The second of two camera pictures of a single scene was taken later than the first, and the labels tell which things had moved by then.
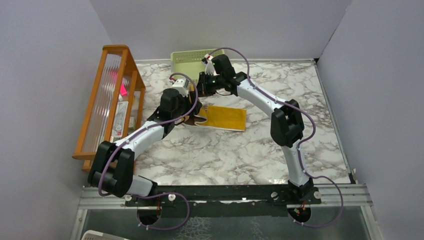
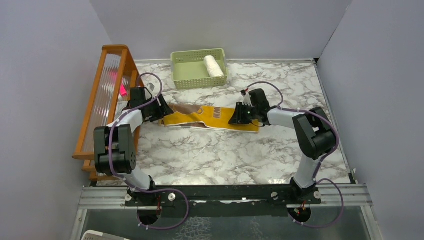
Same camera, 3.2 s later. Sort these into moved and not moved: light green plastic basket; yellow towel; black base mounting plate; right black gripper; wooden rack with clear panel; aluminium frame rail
Moved: right black gripper; yellow towel
Not moved: wooden rack with clear panel; aluminium frame rail; black base mounting plate; light green plastic basket
